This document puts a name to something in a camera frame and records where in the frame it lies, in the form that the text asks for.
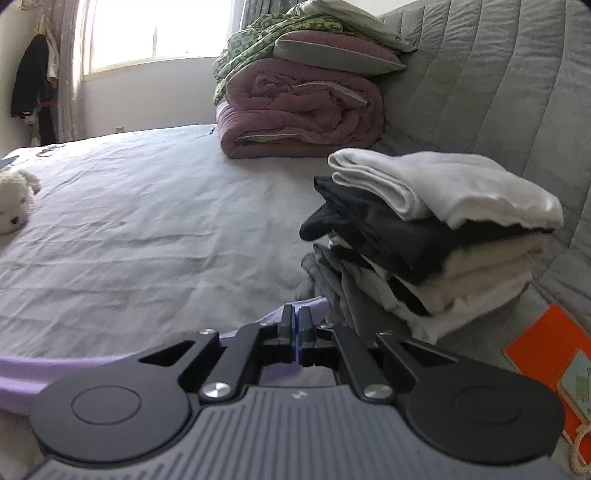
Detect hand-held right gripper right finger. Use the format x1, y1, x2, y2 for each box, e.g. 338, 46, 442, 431
298, 307, 458, 407

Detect white plush dog toy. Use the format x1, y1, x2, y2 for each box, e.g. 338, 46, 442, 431
0, 168, 41, 236

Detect purple pants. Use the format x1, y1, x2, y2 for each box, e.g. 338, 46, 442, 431
0, 298, 335, 416

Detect pale grey pillow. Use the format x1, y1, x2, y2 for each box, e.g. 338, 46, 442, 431
288, 0, 416, 52

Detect beige hanging garment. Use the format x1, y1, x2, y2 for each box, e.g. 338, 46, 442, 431
44, 32, 61, 81

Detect beige rope ring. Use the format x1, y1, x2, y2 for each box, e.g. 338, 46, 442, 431
566, 425, 591, 476

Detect grey quilted headboard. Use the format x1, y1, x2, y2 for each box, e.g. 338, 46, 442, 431
369, 0, 591, 333

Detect pink folded quilt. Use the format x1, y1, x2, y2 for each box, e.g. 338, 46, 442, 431
216, 58, 386, 160

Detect orange book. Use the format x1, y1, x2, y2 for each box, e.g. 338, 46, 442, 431
503, 304, 591, 462

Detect window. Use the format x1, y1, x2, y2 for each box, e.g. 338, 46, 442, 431
83, 0, 236, 75

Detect dark hanging jacket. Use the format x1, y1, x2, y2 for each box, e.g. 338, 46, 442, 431
10, 32, 58, 145

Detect stack of folded clothes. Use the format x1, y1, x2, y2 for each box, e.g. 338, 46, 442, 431
299, 148, 565, 344

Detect green patterned blanket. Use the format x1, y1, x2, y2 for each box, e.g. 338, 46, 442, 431
212, 13, 352, 106

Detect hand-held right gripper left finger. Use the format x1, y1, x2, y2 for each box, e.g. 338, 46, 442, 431
139, 305, 296, 402

